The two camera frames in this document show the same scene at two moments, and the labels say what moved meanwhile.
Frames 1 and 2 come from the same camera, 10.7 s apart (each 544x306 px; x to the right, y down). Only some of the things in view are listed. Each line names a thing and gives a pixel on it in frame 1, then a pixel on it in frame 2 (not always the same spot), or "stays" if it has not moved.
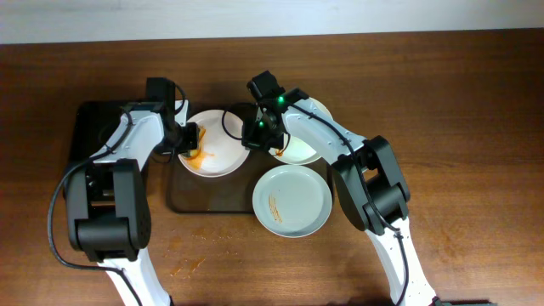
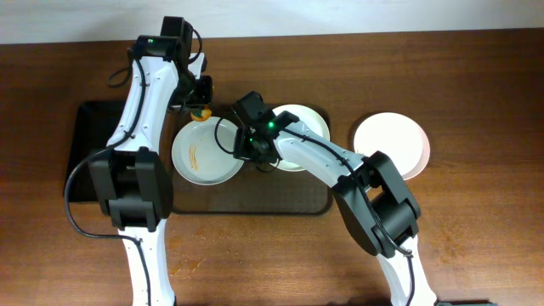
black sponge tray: (93, 125) stays
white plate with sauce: (220, 148) -> (398, 137)
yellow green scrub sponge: (195, 152) -> (201, 115)
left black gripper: (189, 138) -> (200, 99)
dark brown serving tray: (191, 192) stays
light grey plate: (292, 201) -> (196, 155)
